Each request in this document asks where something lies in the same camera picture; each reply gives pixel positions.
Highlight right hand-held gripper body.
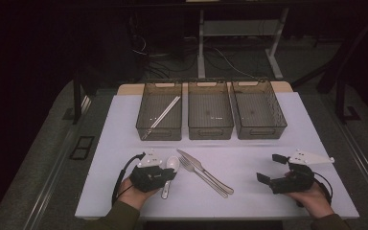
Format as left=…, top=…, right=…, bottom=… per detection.
left=269, top=149, right=335, bottom=196

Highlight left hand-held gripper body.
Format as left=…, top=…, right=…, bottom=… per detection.
left=129, top=149, right=169, bottom=194

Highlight white ceramic spoon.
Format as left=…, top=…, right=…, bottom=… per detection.
left=166, top=155, right=181, bottom=173

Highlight small metal spoon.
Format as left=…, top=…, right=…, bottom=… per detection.
left=160, top=180, right=172, bottom=200

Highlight metal knife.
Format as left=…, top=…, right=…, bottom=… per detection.
left=176, top=149, right=235, bottom=196

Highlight metal fork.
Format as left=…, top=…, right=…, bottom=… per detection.
left=178, top=155, right=230, bottom=199

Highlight clear brown plastic bin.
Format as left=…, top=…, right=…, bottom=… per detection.
left=187, top=80, right=235, bottom=141
left=135, top=80, right=184, bottom=142
left=230, top=79, right=288, bottom=141

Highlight white chopstick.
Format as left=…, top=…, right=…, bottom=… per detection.
left=143, top=96, right=182, bottom=141
left=141, top=95, right=179, bottom=140

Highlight person's left hand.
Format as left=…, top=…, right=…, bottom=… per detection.
left=118, top=177, right=160, bottom=211

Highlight person's right hand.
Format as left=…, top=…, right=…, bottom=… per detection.
left=290, top=185, right=335, bottom=220

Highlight white table mat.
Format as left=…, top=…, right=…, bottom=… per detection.
left=75, top=91, right=360, bottom=220

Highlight black metal stand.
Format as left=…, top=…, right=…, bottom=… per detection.
left=334, top=73, right=362, bottom=125

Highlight left hand-held gripper black cable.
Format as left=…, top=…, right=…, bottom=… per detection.
left=111, top=152, right=147, bottom=207

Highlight floor cables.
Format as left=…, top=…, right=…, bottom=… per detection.
left=130, top=34, right=257, bottom=81

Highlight white metal desk frame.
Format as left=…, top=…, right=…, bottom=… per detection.
left=196, top=8, right=290, bottom=81

